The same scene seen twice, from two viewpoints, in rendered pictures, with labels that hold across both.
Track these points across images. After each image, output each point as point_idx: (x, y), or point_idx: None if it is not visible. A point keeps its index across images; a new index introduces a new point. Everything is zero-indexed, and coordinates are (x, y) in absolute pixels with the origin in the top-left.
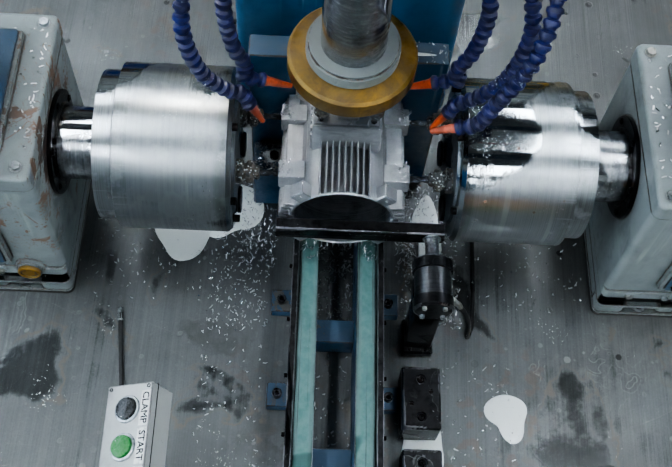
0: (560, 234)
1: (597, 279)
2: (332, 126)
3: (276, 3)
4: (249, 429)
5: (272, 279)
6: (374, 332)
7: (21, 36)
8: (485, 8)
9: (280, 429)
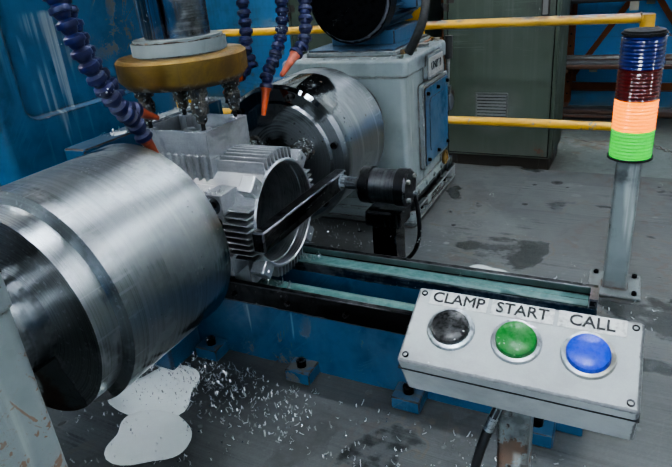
0: (382, 132)
1: None
2: (217, 127)
3: (49, 154)
4: (439, 435)
5: (269, 377)
6: (393, 266)
7: None
8: None
9: (448, 408)
